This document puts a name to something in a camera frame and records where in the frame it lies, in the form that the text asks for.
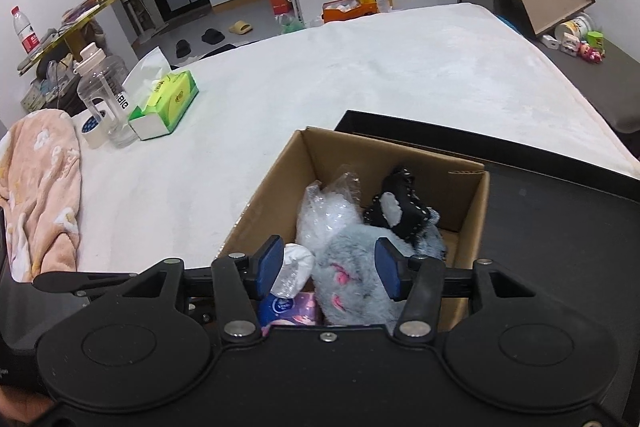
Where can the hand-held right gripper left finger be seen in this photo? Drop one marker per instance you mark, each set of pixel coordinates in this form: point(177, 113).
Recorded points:
point(270, 267)

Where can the open orange carton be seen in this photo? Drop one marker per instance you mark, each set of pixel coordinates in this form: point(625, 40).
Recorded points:
point(350, 9)

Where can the gold edged glass shelf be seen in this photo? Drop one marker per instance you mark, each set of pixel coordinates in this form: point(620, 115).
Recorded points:
point(75, 24)

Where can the clear water jug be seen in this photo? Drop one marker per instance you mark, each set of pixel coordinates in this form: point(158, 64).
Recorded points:
point(107, 97)

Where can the black slipper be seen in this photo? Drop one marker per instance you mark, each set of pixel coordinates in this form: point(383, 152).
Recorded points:
point(182, 48)
point(212, 37)

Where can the person's left forearm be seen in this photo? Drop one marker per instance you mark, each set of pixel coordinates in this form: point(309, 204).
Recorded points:
point(22, 404)

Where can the dark grey fuzzy toy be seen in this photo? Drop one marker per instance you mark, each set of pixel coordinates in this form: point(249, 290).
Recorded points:
point(431, 239)

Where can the small green cup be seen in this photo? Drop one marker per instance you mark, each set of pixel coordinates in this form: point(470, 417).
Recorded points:
point(595, 38)

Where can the green plastic bag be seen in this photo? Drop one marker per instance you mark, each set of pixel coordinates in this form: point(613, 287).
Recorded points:
point(291, 26)

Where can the black studded soft toy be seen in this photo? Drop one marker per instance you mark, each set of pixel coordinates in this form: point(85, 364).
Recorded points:
point(405, 207)

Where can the small pink doll toy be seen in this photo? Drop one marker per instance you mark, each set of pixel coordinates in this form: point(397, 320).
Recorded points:
point(591, 53)

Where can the cardboard box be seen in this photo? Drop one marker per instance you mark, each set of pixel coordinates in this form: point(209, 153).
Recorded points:
point(350, 152)

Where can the yellow slipper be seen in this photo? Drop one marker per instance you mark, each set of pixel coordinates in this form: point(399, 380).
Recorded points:
point(241, 27)

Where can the clear plastic bag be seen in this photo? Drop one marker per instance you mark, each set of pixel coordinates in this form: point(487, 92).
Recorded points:
point(325, 212)

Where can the purple tissue packet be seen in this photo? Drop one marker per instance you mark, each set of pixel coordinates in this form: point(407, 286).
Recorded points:
point(295, 309)

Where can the grey fluffy plush toy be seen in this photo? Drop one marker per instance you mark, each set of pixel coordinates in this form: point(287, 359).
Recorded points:
point(350, 257)

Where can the water bottle red label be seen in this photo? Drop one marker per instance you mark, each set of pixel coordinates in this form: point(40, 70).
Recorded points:
point(26, 32)

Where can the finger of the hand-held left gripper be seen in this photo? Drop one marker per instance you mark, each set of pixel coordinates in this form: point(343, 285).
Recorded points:
point(75, 283)

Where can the pink patterned blanket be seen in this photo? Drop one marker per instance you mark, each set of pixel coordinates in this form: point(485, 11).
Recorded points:
point(40, 187)

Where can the black tray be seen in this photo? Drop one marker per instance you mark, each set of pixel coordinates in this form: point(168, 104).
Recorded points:
point(550, 232)

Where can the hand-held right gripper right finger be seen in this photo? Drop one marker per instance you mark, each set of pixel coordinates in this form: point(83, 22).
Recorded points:
point(389, 269)

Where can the white tape roll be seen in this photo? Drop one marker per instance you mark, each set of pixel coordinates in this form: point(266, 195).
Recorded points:
point(91, 129)

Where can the green tissue box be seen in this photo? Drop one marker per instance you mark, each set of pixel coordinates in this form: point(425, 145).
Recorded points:
point(170, 102)

